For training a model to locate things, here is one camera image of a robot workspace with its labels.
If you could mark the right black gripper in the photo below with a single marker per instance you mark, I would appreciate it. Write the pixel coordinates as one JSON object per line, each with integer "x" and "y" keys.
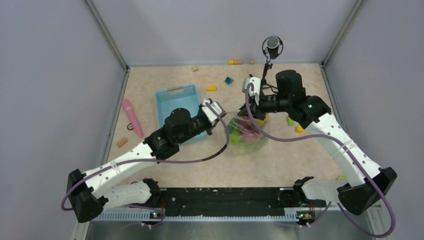
{"x": 257, "y": 110}

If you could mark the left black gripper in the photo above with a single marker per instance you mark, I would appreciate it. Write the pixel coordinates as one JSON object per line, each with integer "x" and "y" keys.
{"x": 208, "y": 129}

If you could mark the yellow lemon toy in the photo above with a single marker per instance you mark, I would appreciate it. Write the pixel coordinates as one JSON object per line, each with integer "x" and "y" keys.
{"x": 260, "y": 122}

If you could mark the green lime toy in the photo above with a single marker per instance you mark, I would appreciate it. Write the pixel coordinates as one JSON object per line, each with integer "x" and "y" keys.
{"x": 236, "y": 136}

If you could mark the clear zip top bag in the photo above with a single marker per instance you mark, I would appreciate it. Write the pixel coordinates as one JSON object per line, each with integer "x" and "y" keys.
{"x": 244, "y": 147}

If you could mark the red fruit toy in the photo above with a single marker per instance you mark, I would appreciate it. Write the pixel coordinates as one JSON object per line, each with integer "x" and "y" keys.
{"x": 245, "y": 127}

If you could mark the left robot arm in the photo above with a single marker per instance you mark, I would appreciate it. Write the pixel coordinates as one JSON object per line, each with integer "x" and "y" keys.
{"x": 90, "y": 193}

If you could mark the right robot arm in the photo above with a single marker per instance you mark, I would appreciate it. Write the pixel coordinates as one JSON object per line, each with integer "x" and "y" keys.
{"x": 366, "y": 181}

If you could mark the green rectangular block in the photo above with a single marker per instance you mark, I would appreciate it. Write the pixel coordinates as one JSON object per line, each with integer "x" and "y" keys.
{"x": 290, "y": 122}

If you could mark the blue plastic basket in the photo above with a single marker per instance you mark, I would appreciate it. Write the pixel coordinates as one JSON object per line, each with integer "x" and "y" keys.
{"x": 180, "y": 97}

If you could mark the yellow block on table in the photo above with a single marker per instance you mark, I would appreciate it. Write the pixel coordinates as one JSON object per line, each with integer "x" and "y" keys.
{"x": 211, "y": 88}

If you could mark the yellow cube block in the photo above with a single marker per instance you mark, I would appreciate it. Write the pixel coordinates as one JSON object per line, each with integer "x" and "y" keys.
{"x": 299, "y": 129}

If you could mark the blue square block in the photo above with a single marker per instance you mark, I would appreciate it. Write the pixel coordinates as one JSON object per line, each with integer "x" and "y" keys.
{"x": 228, "y": 80}

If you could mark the yellow wooden cylinder block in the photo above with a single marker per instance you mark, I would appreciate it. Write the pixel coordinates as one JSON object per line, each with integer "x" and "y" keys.
{"x": 235, "y": 62}

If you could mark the black microphone on tripod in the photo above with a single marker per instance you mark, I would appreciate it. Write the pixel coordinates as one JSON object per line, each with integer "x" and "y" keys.
{"x": 272, "y": 47}

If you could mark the pink cylinder toy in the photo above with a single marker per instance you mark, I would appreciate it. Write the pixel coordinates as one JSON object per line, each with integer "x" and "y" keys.
{"x": 129, "y": 110}

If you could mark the wooden block left edge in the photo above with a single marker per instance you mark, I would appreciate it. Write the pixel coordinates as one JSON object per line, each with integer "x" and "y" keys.
{"x": 120, "y": 143}

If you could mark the green studded brick block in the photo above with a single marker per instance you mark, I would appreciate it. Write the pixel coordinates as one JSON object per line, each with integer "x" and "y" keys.
{"x": 342, "y": 178}

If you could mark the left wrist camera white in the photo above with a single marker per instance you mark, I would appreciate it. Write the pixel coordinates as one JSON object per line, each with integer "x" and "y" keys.
{"x": 208, "y": 106}

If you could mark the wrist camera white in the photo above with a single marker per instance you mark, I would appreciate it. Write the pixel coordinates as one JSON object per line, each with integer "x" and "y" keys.
{"x": 252, "y": 87}
{"x": 208, "y": 106}

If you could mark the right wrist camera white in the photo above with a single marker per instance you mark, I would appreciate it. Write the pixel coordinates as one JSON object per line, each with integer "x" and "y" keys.
{"x": 252, "y": 87}

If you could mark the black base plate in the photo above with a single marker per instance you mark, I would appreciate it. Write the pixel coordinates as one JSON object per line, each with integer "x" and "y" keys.
{"x": 230, "y": 202}

